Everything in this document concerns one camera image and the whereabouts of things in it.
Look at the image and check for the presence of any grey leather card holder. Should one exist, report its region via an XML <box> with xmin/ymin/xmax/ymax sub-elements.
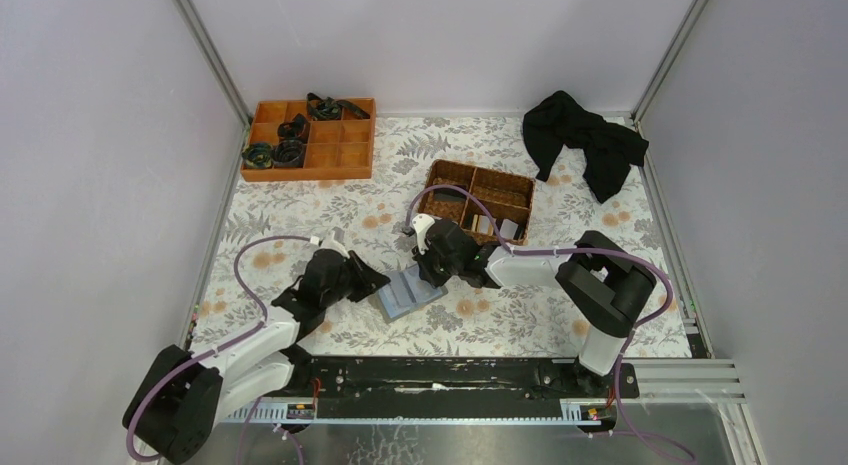
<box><xmin>376</xmin><ymin>264</ymin><xmax>448</xmax><ymax>323</ymax></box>

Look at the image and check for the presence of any black credit card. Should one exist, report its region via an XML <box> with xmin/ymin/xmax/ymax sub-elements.
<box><xmin>431</xmin><ymin>187</ymin><xmax>467</xmax><ymax>203</ymax></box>

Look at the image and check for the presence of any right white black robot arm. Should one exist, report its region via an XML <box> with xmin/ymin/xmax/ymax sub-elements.
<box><xmin>404</xmin><ymin>214</ymin><xmax>657</xmax><ymax>376</ymax></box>

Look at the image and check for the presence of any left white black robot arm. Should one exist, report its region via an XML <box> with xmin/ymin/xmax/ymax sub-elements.
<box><xmin>122</xmin><ymin>248</ymin><xmax>390</xmax><ymax>464</ymax></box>

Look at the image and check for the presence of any cards stack in basket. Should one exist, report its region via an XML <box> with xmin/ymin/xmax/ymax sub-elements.
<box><xmin>462</xmin><ymin>214</ymin><xmax>525</xmax><ymax>240</ymax></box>

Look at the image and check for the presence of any floral patterned table mat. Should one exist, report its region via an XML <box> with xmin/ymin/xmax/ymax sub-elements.
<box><xmin>192</xmin><ymin>117</ymin><xmax>665</xmax><ymax>357</ymax></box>

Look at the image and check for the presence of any brown wicker divided basket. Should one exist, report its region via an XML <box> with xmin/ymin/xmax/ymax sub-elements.
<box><xmin>416</xmin><ymin>159</ymin><xmax>535</xmax><ymax>245</ymax></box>

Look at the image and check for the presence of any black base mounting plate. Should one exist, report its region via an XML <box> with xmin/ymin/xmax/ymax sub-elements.
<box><xmin>270</xmin><ymin>356</ymin><xmax>640</xmax><ymax>420</ymax></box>

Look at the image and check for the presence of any orange compartment tray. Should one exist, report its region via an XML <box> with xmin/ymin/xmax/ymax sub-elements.
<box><xmin>240</xmin><ymin>93</ymin><xmax>376</xmax><ymax>182</ymax></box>

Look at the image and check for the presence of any black crumpled cloth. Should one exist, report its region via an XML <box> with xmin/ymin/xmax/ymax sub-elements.
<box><xmin>521</xmin><ymin>90</ymin><xmax>649</xmax><ymax>203</ymax></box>

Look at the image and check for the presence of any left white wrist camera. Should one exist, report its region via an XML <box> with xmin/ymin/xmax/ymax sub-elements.
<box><xmin>319</xmin><ymin>227</ymin><xmax>349</xmax><ymax>258</ymax></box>

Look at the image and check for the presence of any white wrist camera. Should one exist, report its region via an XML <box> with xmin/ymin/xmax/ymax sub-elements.
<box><xmin>410</xmin><ymin>214</ymin><xmax>436</xmax><ymax>237</ymax></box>
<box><xmin>319</xmin><ymin>227</ymin><xmax>349</xmax><ymax>258</ymax></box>

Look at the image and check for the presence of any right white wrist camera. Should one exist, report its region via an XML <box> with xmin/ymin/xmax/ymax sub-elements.
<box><xmin>410</xmin><ymin>214</ymin><xmax>436</xmax><ymax>237</ymax></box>

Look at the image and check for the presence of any black strap roll lower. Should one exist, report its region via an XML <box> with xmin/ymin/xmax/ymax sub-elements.
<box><xmin>272</xmin><ymin>139</ymin><xmax>308</xmax><ymax>170</ymax></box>

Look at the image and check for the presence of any black green strap roll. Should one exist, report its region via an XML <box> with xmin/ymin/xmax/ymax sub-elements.
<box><xmin>241</xmin><ymin>141</ymin><xmax>276</xmax><ymax>170</ymax></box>

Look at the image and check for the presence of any black strap roll middle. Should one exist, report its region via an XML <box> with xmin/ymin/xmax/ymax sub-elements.
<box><xmin>277</xmin><ymin>113</ymin><xmax>311</xmax><ymax>143</ymax></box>

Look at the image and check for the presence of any black strap roll top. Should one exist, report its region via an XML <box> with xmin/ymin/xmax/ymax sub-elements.
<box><xmin>306</xmin><ymin>92</ymin><xmax>371</xmax><ymax>122</ymax></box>

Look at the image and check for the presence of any aluminium frame rail front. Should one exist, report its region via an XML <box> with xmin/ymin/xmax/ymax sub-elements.
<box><xmin>153</xmin><ymin>357</ymin><xmax>746</xmax><ymax>425</ymax></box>

